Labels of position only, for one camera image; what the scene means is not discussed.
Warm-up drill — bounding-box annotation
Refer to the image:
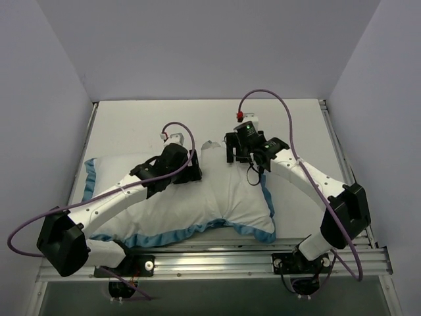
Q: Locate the left aluminium side rail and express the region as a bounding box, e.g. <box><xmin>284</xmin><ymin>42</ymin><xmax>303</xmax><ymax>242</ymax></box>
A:
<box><xmin>67</xmin><ymin>102</ymin><xmax>99</xmax><ymax>204</ymax></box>

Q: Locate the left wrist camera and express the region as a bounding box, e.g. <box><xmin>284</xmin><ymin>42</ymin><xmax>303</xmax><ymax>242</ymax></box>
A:
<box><xmin>160</xmin><ymin>132</ymin><xmax>184</xmax><ymax>147</ymax></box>

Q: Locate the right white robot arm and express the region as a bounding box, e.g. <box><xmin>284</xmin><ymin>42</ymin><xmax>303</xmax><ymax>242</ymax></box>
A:
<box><xmin>224</xmin><ymin>121</ymin><xmax>371</xmax><ymax>272</ymax></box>

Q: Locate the aluminium front rail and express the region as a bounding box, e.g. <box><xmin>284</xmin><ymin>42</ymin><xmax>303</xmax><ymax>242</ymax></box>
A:
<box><xmin>36</xmin><ymin>236</ymin><xmax>394</xmax><ymax>282</ymax></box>

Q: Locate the purple cable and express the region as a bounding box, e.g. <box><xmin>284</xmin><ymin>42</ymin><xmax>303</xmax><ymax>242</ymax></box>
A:
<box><xmin>237</xmin><ymin>88</ymin><xmax>362</xmax><ymax>281</ymax></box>
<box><xmin>7</xmin><ymin>121</ymin><xmax>195</xmax><ymax>257</ymax></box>

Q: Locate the right aluminium side rail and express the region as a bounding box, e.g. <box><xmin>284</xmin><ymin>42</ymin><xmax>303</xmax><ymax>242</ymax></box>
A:
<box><xmin>318</xmin><ymin>100</ymin><xmax>378</xmax><ymax>249</ymax></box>

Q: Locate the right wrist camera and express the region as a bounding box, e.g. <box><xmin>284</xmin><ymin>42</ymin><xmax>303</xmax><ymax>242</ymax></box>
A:
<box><xmin>236</xmin><ymin>111</ymin><xmax>259</xmax><ymax>130</ymax></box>

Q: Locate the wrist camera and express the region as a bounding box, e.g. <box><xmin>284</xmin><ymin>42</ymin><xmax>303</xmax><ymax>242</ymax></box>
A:
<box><xmin>236</xmin><ymin>111</ymin><xmax>259</xmax><ymax>130</ymax></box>
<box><xmin>160</xmin><ymin>132</ymin><xmax>184</xmax><ymax>147</ymax></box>

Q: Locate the blue houndstooth pillowcase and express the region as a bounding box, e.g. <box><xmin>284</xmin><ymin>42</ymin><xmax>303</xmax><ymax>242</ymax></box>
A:
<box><xmin>90</xmin><ymin>142</ymin><xmax>276</xmax><ymax>248</ymax></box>

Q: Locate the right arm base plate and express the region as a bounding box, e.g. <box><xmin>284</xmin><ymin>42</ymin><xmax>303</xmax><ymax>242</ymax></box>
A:
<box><xmin>271</xmin><ymin>251</ymin><xmax>331</xmax><ymax>275</ymax></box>

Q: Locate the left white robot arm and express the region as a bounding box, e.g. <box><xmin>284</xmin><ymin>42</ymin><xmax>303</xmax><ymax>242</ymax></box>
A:
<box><xmin>37</xmin><ymin>143</ymin><xmax>201</xmax><ymax>277</ymax></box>

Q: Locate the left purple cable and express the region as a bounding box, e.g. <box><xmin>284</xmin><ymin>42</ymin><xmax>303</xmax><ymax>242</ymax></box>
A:
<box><xmin>7</xmin><ymin>121</ymin><xmax>195</xmax><ymax>257</ymax></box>

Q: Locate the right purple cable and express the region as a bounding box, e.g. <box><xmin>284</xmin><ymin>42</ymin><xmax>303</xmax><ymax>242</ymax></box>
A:
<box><xmin>237</xmin><ymin>88</ymin><xmax>362</xmax><ymax>281</ymax></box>

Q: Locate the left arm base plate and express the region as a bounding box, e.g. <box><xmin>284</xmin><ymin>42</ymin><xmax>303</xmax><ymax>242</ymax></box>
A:
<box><xmin>93</xmin><ymin>255</ymin><xmax>155</xmax><ymax>278</ymax></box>

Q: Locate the aluminium side rail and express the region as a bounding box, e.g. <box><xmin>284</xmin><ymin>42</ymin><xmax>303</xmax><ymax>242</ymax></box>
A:
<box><xmin>318</xmin><ymin>100</ymin><xmax>378</xmax><ymax>249</ymax></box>
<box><xmin>67</xmin><ymin>102</ymin><xmax>99</xmax><ymax>204</ymax></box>

